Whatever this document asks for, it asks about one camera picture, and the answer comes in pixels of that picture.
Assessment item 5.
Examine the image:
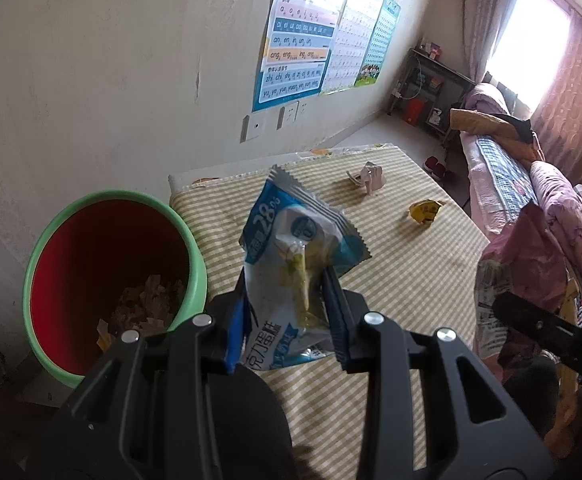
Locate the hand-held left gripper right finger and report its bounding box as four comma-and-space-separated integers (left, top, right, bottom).
320, 266, 558, 480

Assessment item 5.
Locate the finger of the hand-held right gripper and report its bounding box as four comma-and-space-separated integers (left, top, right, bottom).
492, 290, 582, 387

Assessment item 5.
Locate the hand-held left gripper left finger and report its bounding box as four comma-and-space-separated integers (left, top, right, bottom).
25, 292, 248, 480

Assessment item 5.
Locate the large pink snack wrapper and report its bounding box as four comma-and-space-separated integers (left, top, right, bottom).
473, 202, 579, 371

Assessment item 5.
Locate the blue and white snack wrapper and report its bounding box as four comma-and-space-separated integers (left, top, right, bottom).
238, 165, 372, 373

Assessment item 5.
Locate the green bin with red inside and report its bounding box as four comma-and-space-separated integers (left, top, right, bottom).
22, 190, 208, 388

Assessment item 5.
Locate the pile of crumpled wrappers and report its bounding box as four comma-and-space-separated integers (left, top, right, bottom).
96, 274, 186, 356

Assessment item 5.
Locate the pink floral quilt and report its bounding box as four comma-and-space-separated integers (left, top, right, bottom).
528, 160, 582, 301

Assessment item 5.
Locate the yellow snack wrapper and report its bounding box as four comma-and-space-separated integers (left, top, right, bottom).
408, 199, 446, 226

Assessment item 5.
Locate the small crumpled pink wrapper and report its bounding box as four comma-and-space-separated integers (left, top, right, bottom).
346, 161, 388, 198

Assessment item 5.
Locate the pair of red shoes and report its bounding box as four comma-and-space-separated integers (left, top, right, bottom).
423, 156, 449, 178

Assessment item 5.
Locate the black cloth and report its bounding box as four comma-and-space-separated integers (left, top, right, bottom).
496, 112, 534, 143

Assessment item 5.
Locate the brown pillow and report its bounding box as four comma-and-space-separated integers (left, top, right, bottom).
451, 108, 536, 161

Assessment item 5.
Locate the red box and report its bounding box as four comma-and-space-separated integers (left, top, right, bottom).
403, 97, 426, 123

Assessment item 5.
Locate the pink blanket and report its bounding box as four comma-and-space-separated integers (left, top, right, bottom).
463, 82, 514, 133

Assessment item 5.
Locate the dark metal shelf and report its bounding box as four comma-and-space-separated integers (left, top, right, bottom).
388, 47, 474, 148

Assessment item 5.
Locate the bright window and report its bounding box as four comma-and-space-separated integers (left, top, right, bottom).
486, 0, 572, 116

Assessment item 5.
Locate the white wall socket plate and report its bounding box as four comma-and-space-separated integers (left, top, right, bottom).
277, 101, 299, 131

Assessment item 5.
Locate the white wall switch plate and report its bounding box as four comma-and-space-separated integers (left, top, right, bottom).
241, 112, 264, 143

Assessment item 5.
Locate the green edged wall poster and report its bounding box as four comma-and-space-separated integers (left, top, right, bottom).
353, 0, 402, 88

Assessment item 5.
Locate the white table wall poster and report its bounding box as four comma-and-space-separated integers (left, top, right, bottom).
321, 0, 386, 96

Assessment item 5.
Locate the blue letter wall poster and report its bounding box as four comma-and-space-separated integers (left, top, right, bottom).
251, 0, 354, 113

